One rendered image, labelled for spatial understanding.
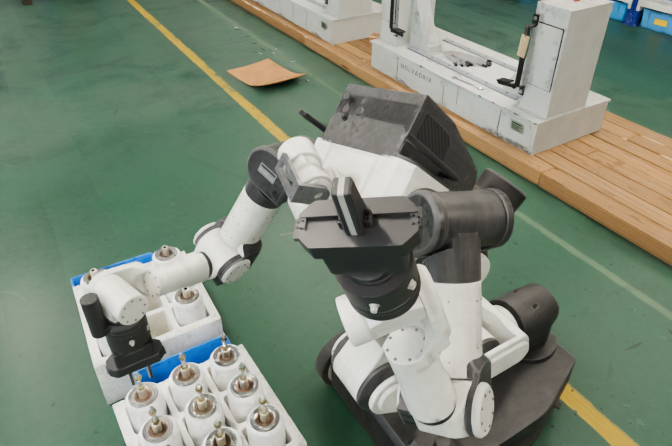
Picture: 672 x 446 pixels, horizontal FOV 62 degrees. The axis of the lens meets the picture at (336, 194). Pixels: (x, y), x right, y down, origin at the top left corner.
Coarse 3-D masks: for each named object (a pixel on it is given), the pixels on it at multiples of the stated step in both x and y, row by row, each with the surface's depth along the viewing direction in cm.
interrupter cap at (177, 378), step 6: (180, 366) 153; (192, 366) 154; (174, 372) 152; (180, 372) 152; (192, 372) 152; (198, 372) 152; (174, 378) 150; (180, 378) 151; (186, 378) 151; (192, 378) 150; (198, 378) 150; (180, 384) 148; (186, 384) 148
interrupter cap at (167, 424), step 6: (150, 420) 140; (162, 420) 140; (168, 420) 140; (144, 426) 138; (150, 426) 138; (162, 426) 139; (168, 426) 138; (144, 432) 137; (150, 432) 137; (162, 432) 137; (168, 432) 137; (144, 438) 136; (150, 438) 136; (156, 438) 136; (162, 438) 136
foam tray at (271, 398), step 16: (208, 368) 163; (256, 368) 162; (160, 384) 157; (208, 384) 157; (224, 400) 154; (272, 400) 153; (128, 416) 153; (176, 416) 149; (224, 416) 150; (288, 416) 150; (128, 432) 145; (240, 432) 145; (288, 432) 145
